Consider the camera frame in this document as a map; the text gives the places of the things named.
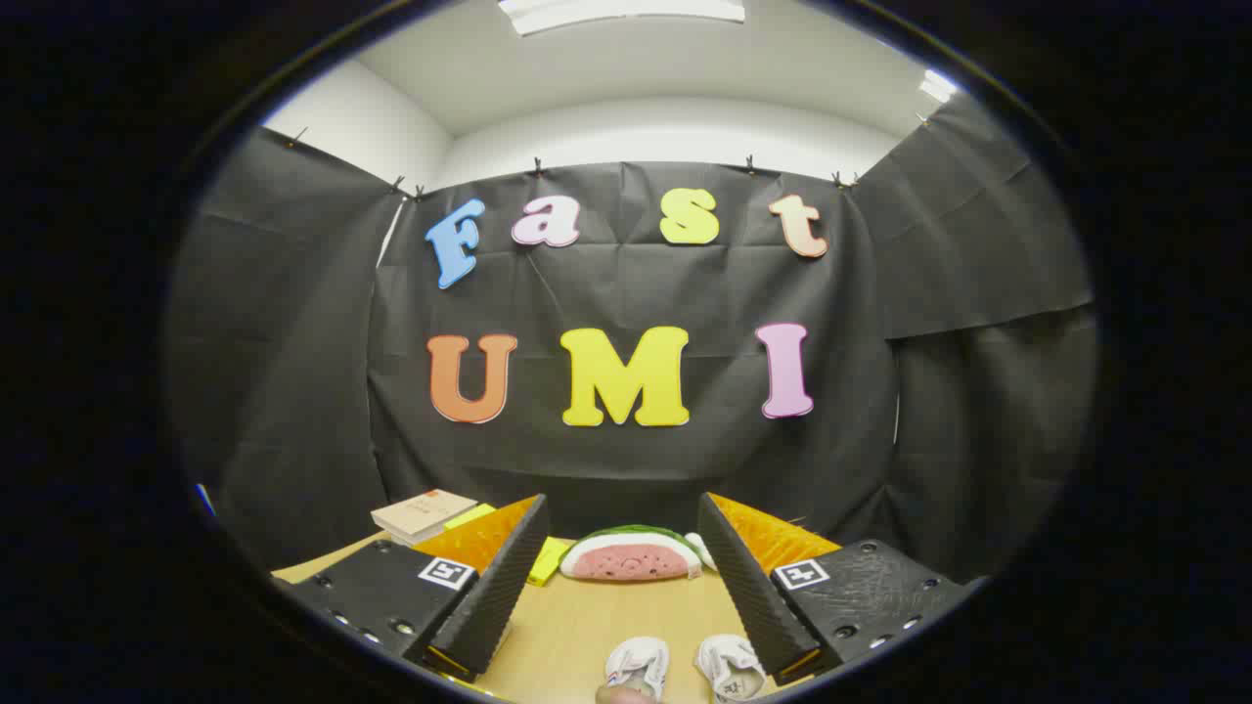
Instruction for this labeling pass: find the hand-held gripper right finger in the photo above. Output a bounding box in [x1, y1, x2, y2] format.
[696, 492, 984, 686]

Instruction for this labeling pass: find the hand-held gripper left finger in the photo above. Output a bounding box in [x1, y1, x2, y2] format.
[277, 494, 551, 683]

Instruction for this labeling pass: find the white shoe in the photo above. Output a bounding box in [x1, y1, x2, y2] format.
[604, 637, 671, 700]
[694, 634, 767, 703]

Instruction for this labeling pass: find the yellow book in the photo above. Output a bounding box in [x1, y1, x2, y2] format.
[445, 504, 574, 588]

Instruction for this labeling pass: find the watermelon slice plush toy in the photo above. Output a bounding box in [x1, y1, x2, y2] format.
[559, 525, 703, 584]

